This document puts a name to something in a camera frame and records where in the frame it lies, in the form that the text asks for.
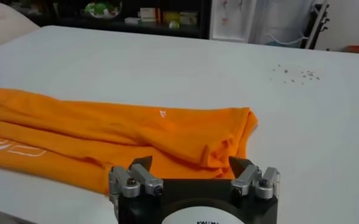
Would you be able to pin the yellow medicine box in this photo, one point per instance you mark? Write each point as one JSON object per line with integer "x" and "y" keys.
{"x": 171, "y": 16}

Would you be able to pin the scattered small grey crumbs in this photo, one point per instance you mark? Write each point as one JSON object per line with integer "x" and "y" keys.
{"x": 301, "y": 74}

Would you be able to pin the silver bowl with green packets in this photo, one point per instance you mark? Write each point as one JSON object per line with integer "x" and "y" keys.
{"x": 103, "y": 9}

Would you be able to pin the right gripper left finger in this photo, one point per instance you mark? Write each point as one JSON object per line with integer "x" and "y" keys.
{"x": 144, "y": 178}

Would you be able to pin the black stand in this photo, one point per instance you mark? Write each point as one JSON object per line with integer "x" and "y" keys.
{"x": 314, "y": 30}

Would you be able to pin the person in light sleeveless shirt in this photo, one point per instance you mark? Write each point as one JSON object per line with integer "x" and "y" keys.
{"x": 2, "y": 24}

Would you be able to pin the flat white medicine box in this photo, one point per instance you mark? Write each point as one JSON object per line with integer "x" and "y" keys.
{"x": 132, "y": 20}

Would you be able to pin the small green white box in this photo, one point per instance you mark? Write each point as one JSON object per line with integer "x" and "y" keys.
{"x": 174, "y": 25}

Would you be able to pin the black shelf unit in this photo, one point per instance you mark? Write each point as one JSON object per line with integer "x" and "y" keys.
{"x": 69, "y": 12}

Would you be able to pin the white water dispenser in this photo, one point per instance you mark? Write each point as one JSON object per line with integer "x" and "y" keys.
{"x": 232, "y": 19}

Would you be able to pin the white red medicine box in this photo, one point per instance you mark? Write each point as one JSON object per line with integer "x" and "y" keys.
{"x": 149, "y": 14}

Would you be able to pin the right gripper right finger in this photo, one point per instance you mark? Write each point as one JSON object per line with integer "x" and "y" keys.
{"x": 247, "y": 176}

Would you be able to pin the orange t-shirt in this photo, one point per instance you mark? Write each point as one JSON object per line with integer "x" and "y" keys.
{"x": 106, "y": 137}

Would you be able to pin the white green medicine box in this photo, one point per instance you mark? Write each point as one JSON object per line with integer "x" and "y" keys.
{"x": 188, "y": 18}

